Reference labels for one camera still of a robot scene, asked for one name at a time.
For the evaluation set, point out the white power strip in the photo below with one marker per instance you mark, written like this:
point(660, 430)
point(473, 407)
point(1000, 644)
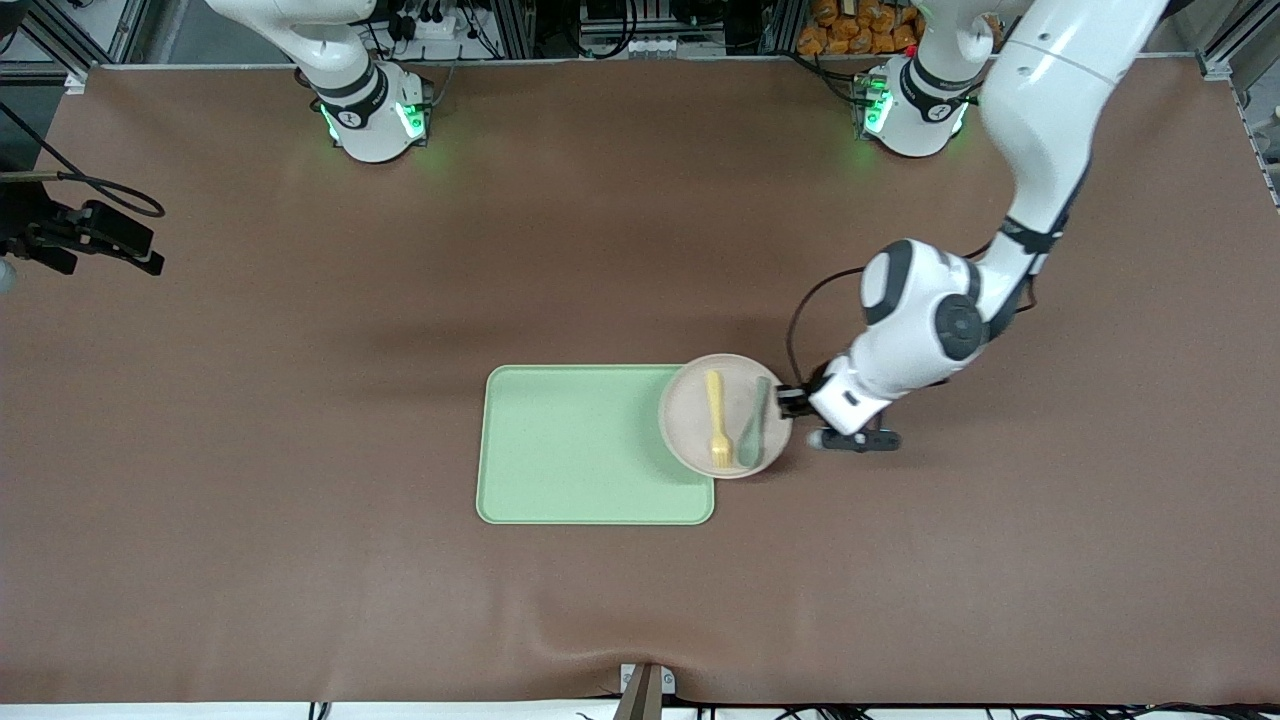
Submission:
point(425, 25)

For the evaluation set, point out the metal table clamp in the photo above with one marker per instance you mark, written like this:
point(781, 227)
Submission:
point(645, 690)

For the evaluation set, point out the beige round plate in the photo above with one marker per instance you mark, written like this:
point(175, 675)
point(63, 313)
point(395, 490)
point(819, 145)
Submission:
point(690, 420)

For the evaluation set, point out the yellow plastic fork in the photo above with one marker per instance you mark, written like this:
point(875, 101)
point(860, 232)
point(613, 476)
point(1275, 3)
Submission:
point(718, 420)

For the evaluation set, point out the aluminium frame post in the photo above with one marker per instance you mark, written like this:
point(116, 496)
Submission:
point(515, 25)
point(780, 25)

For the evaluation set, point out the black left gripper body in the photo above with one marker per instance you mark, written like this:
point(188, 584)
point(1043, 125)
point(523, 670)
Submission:
point(808, 391)

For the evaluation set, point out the brown table mat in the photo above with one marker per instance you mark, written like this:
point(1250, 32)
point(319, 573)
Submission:
point(300, 560)

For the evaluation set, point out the green plastic spoon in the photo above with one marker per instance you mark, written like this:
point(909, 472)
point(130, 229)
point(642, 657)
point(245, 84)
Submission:
point(752, 445)

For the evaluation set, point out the light green rectangular tray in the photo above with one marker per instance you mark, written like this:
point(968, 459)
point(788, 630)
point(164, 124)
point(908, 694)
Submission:
point(570, 450)

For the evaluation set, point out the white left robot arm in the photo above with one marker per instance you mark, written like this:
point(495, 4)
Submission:
point(1040, 100)

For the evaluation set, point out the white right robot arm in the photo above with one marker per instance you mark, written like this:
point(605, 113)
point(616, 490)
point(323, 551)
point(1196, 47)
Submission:
point(365, 125)

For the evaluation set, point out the orange packaged snacks pile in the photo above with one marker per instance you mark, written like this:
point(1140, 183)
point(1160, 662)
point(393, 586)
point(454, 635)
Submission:
point(850, 30)

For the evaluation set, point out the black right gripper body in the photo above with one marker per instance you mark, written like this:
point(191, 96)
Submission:
point(22, 228)

